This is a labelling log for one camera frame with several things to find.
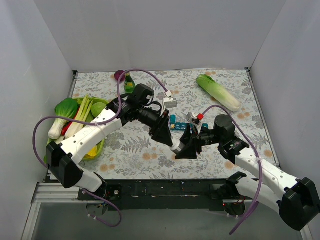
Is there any floral patterned table mat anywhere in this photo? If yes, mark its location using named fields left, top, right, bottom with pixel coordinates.
left=47, top=69, right=281, bottom=180

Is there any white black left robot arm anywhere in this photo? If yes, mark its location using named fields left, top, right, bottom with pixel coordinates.
left=46, top=84, right=177, bottom=193

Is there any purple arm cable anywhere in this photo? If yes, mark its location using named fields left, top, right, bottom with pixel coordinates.
left=201, top=104, right=263, bottom=236
left=32, top=68, right=173, bottom=228

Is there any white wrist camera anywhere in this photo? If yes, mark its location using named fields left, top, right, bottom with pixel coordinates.
left=186, top=112, right=200, bottom=125
left=161, top=97, right=178, bottom=113

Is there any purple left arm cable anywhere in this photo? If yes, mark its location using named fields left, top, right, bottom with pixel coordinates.
left=32, top=68, right=173, bottom=228

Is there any green glass bottle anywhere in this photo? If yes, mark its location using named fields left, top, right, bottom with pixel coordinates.
left=124, top=73, right=136, bottom=94

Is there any celery stalk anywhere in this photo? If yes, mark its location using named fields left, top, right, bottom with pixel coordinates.
left=64, top=95, right=93, bottom=139

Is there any purple onion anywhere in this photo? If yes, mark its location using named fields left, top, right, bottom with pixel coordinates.
left=114, top=70, right=126, bottom=82

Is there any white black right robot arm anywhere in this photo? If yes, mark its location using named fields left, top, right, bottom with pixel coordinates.
left=172, top=112, right=320, bottom=231

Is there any round green cabbage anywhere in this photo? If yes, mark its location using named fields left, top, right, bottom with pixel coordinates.
left=90, top=102, right=107, bottom=118

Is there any teal weekly pill organizer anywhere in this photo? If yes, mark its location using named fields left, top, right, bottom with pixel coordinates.
left=168, top=114, right=210, bottom=131

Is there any yellow white cabbage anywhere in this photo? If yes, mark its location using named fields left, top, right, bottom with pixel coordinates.
left=85, top=146, right=98, bottom=159

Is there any green plastic tray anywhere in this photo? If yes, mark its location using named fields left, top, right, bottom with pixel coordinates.
left=46, top=97, right=112, bottom=161

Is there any bok choy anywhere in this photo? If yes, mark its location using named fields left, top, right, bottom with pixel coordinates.
left=48, top=98, right=78, bottom=140

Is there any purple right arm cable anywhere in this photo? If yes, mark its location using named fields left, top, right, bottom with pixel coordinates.
left=201, top=104, right=263, bottom=236

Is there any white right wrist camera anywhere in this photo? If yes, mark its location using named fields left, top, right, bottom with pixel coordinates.
left=186, top=112, right=200, bottom=125

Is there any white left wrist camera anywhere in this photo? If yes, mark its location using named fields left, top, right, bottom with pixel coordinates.
left=161, top=97, right=178, bottom=113

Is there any napa cabbage on table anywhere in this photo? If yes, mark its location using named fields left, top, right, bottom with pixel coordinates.
left=195, top=74, right=241, bottom=112

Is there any black table front rail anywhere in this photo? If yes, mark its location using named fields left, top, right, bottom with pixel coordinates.
left=77, top=179, right=251, bottom=211

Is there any white pill bottle blue label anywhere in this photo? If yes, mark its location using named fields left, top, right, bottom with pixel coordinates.
left=170, top=138, right=185, bottom=155

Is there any red chili pepper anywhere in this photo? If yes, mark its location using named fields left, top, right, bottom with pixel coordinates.
left=61, top=121, right=73, bottom=136

